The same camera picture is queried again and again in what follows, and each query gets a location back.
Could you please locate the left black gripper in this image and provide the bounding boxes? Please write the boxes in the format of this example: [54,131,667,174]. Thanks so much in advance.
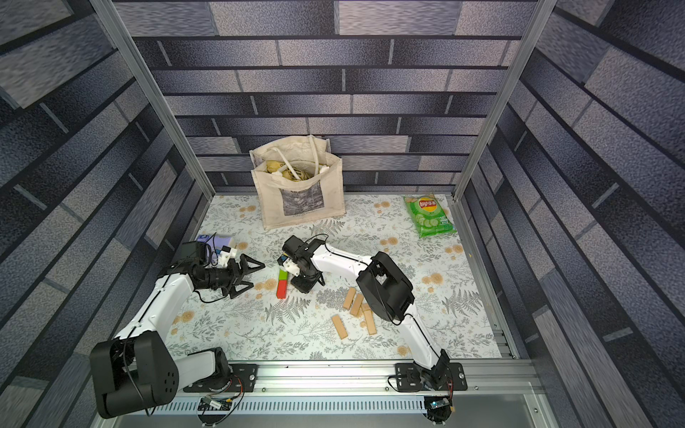
[201,253,266,295]

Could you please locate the red block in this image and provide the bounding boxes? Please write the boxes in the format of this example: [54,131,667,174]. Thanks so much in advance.
[276,280,288,300]

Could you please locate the wooden block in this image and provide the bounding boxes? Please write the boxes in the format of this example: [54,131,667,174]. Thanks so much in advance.
[342,287,356,310]
[331,315,348,340]
[350,294,364,317]
[362,303,377,335]

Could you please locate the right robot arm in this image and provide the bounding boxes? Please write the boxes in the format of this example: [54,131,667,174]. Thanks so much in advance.
[278,234,454,391]

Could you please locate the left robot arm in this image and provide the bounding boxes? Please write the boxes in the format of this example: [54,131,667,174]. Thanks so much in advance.
[89,241,265,419]

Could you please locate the purple tissue pack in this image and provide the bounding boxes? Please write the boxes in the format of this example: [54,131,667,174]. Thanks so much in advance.
[196,234,233,253]

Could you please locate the beige canvas tote bag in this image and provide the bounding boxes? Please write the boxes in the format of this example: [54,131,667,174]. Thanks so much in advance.
[250,135,346,230]

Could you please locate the wooden block bottom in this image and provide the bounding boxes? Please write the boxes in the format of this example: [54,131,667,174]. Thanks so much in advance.
[331,315,348,340]

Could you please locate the left circuit board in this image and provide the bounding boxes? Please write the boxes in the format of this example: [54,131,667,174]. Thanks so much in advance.
[197,396,234,414]

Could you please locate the circuit board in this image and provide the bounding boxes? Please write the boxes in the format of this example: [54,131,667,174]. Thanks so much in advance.
[197,396,234,414]
[425,396,452,418]

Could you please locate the green chips bag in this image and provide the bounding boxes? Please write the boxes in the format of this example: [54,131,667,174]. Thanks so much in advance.
[403,194,456,238]

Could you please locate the right circuit board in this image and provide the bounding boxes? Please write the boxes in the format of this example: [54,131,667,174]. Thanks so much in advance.
[425,396,452,418]

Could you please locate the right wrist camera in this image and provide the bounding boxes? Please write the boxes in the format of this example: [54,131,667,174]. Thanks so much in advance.
[278,254,300,276]

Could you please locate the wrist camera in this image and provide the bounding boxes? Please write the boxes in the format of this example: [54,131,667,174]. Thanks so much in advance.
[278,254,300,276]
[216,246,237,269]

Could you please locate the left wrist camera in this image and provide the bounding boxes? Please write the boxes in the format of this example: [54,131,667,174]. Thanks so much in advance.
[216,246,237,269]

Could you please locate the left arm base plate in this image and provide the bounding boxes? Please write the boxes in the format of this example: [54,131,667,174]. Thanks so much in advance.
[183,364,259,394]

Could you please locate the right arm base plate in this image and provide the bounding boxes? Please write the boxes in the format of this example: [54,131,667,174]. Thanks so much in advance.
[390,362,468,392]

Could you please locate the aluminium front rail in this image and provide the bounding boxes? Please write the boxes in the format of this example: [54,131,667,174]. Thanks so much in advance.
[109,359,539,397]

